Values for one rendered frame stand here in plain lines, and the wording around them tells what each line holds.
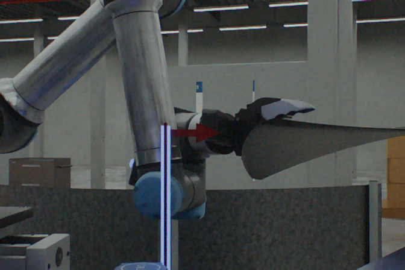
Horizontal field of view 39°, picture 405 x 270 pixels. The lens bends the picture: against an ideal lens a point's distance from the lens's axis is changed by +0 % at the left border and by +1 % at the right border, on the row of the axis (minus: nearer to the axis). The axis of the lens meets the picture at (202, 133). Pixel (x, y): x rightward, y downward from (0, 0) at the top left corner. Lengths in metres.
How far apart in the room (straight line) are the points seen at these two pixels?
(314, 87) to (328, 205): 2.43
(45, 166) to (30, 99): 6.24
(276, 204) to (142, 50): 1.69
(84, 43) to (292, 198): 1.63
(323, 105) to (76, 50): 3.98
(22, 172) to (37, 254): 6.55
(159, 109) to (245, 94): 5.92
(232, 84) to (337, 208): 4.33
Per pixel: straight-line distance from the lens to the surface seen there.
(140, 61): 0.91
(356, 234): 2.79
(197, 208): 1.03
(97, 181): 12.01
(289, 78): 6.74
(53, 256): 1.03
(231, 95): 6.85
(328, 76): 4.97
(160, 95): 0.91
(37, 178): 7.44
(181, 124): 1.01
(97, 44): 1.10
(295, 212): 2.57
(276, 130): 0.60
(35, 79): 1.14
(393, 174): 8.74
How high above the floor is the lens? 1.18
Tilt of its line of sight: level
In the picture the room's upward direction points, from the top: straight up
